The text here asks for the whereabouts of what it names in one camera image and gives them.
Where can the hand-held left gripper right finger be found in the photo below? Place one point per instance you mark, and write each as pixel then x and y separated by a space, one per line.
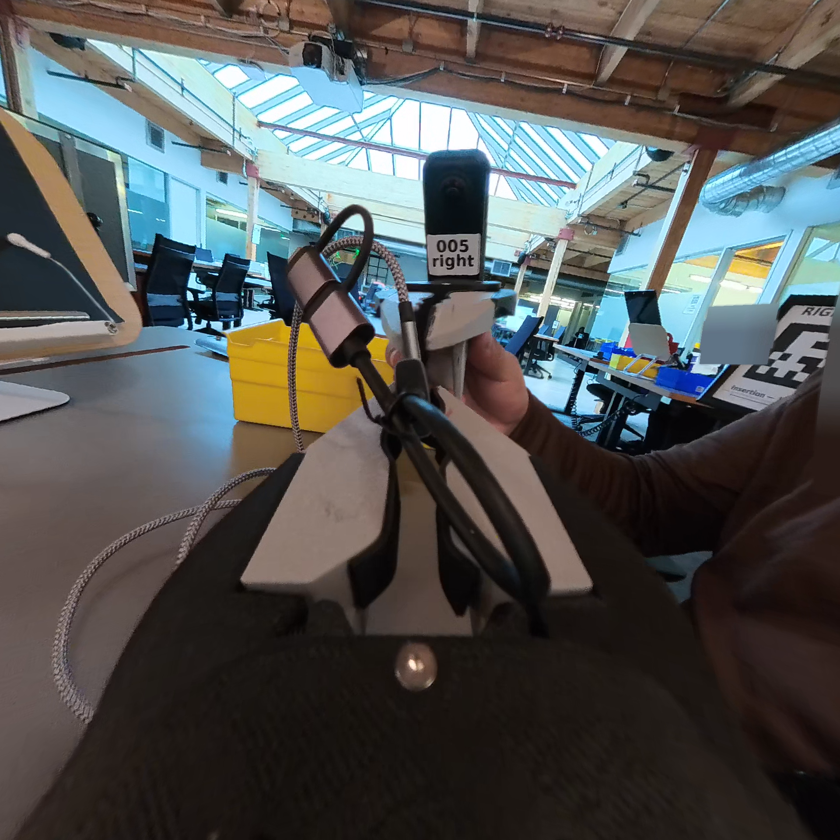
pixel 554 544

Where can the person's torso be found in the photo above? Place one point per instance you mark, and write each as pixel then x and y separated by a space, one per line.
pixel 774 623

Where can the framed marker sign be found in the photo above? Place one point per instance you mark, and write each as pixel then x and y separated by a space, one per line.
pixel 787 367

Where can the office desk with black legs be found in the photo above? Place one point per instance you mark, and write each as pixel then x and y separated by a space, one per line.
pixel 590 367

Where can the silver ventilation duct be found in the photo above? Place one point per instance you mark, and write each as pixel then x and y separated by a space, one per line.
pixel 768 177

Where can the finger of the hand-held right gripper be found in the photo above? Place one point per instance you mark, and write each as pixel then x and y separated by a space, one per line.
pixel 392 321
pixel 459 325

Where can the black and white panel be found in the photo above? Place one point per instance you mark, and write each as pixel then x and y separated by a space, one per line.
pixel 646 328

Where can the yellow plastic bin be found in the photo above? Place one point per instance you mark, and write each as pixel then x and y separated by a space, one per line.
pixel 262 387

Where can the white ceiling device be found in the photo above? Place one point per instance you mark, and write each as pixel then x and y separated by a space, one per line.
pixel 328 82

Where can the small yellow bin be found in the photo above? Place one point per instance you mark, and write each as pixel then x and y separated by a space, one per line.
pixel 633 361

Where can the computer monitor on silver stand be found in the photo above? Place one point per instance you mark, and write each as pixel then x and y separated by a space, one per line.
pixel 39 262

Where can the blue plastic bin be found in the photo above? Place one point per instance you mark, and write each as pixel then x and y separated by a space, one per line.
pixel 682 380
pixel 610 349

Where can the dark mesh office chair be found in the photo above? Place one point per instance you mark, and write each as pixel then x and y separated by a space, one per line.
pixel 528 341

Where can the grey metal plug with loop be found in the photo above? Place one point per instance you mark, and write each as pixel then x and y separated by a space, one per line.
pixel 328 302

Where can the person's right hand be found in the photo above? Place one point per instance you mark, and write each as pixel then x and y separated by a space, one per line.
pixel 499 387

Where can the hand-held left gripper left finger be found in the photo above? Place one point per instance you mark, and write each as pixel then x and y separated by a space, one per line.
pixel 321 518

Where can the person's right forearm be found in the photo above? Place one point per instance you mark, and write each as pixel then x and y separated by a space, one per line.
pixel 656 479

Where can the silver computer mouse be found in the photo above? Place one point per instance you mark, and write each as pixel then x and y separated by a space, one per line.
pixel 213 346

